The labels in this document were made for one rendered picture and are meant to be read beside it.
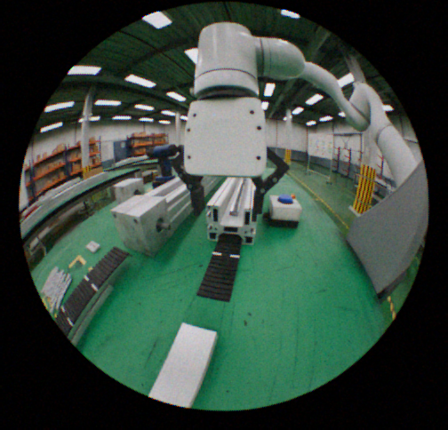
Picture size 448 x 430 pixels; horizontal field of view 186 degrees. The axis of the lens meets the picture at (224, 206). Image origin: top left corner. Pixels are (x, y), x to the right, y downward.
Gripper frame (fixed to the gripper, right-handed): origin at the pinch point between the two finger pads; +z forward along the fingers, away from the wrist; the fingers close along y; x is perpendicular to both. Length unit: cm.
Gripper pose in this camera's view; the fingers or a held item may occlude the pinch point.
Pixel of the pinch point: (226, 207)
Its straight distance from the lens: 20.8
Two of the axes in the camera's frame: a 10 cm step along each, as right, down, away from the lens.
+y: 9.8, 0.8, -1.9
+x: 2.1, -4.1, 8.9
